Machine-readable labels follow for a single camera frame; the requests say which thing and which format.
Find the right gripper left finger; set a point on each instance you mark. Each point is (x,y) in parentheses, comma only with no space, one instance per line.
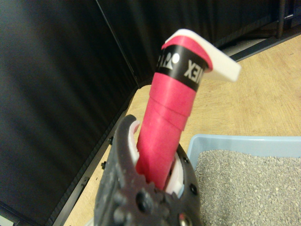
(117,164)

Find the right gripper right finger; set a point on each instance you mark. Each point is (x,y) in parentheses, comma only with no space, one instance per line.
(190,202)

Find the blue litter tray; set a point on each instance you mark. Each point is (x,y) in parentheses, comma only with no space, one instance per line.
(247,183)

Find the curtain stand pole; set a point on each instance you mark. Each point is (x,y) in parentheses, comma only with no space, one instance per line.
(282,18)

